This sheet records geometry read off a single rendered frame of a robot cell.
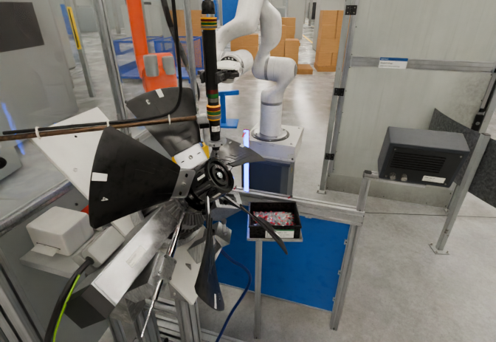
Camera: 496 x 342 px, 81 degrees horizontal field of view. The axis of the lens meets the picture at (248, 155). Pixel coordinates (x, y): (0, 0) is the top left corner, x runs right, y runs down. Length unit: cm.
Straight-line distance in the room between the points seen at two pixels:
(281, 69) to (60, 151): 101
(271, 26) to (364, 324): 174
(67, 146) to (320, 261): 126
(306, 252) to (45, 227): 116
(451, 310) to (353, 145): 139
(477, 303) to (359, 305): 75
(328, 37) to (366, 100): 640
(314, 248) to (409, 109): 160
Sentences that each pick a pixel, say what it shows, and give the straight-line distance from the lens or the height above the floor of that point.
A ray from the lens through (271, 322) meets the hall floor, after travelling 199.
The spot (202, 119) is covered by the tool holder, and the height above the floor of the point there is 137.
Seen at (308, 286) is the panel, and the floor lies 29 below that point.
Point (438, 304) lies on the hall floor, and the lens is 238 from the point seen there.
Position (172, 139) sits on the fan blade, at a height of 130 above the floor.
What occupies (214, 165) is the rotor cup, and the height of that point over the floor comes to 125.
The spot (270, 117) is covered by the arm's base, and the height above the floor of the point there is 114.
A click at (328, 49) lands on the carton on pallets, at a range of 904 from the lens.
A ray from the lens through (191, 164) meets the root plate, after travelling 91.
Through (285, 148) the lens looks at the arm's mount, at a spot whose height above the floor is 100.
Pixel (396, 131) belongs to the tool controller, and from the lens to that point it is 125.
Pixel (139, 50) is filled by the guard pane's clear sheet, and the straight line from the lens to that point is 181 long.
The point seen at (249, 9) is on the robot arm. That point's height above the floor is 166.
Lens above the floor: 167
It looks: 27 degrees down
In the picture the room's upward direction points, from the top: straight up
